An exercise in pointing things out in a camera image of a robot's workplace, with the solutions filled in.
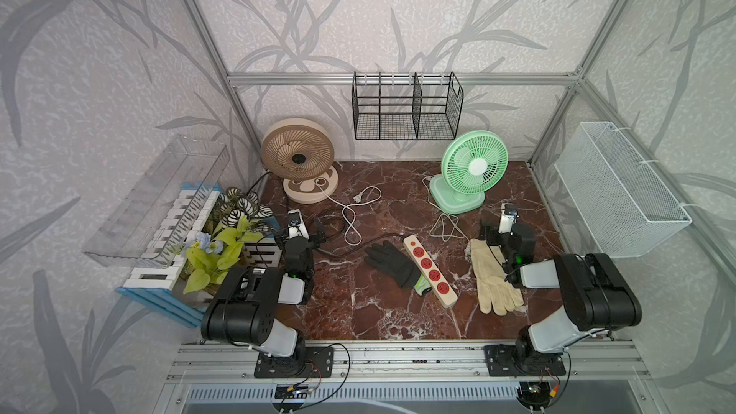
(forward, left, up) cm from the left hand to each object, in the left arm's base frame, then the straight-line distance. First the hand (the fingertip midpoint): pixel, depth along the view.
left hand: (301, 219), depth 90 cm
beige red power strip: (-15, -42, -7) cm, 45 cm away
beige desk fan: (+18, +1, +11) cm, 22 cm away
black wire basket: (+40, -34, +14) cm, 55 cm away
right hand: (+3, -64, -3) cm, 64 cm away
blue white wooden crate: (-26, +23, +15) cm, 38 cm away
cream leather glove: (-20, -60, -9) cm, 64 cm away
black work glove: (-10, -31, -10) cm, 34 cm away
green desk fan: (+12, -54, +13) cm, 57 cm away
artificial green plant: (-10, +10, +14) cm, 20 cm away
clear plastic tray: (-14, +29, +19) cm, 37 cm away
